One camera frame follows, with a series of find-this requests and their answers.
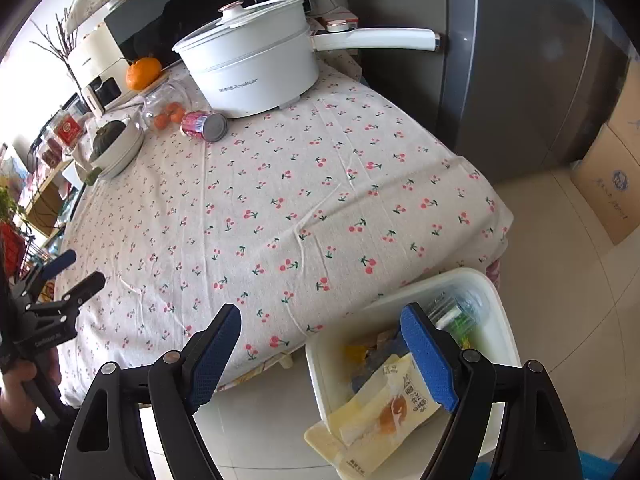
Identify small white red box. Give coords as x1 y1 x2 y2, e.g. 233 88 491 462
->
325 7 361 31

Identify white bowl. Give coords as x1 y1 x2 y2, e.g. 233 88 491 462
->
75 117 146 179

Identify black microwave oven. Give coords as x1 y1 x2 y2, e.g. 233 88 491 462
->
102 0 313 63

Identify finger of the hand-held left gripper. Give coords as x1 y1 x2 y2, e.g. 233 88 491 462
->
27 272 107 317
17 250 77 295

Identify green pumpkin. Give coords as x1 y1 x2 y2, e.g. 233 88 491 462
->
90 120 128 163

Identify red drink can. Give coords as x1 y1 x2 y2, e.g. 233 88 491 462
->
180 111 229 142

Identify green snack packet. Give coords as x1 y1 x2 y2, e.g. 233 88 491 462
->
432 310 478 351

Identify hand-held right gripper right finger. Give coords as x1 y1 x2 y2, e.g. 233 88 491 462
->
400 302 583 480

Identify small white device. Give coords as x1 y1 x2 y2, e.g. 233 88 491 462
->
82 84 106 117

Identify cardboard box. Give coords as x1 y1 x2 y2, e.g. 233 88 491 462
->
607 65 640 141
570 122 640 246

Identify green potted plant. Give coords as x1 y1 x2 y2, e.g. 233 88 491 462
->
0 185 26 226

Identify white electric pot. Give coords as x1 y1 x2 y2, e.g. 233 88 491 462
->
171 0 442 119

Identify red basket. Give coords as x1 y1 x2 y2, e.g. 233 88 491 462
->
0 222 31 276

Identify red tin box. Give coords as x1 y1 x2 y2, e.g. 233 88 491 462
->
54 115 83 147

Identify cherry print tablecloth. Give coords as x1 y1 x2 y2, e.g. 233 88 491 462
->
52 52 515 408

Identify white plastic bin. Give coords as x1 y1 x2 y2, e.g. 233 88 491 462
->
304 267 521 480

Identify person's left hand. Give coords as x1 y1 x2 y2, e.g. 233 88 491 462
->
0 360 63 431

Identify grey refrigerator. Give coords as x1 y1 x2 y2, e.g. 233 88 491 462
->
340 0 640 186

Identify yellow wrapper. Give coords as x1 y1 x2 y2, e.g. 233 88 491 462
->
342 342 376 363

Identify white air fryer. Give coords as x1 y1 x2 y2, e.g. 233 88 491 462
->
67 30 133 106

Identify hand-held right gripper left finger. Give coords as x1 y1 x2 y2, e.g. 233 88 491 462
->
60 302 243 480

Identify yellow bread packet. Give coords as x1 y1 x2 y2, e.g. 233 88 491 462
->
304 352 451 478

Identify bare twig decoration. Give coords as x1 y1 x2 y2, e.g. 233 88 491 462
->
30 10 83 86

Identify clear plastic bottle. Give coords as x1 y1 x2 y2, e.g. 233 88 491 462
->
422 285 493 336

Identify dark blue wrapper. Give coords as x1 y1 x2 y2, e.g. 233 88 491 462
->
350 355 401 396

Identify large orange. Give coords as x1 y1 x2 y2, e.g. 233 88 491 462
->
125 56 163 92

